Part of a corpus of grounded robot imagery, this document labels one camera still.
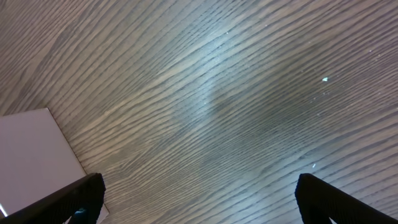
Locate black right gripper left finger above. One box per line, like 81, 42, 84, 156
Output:
1, 173, 106, 224

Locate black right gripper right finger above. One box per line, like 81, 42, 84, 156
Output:
295, 173, 397, 224

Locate pink cardboard box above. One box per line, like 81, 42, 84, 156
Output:
1, 108, 109, 223

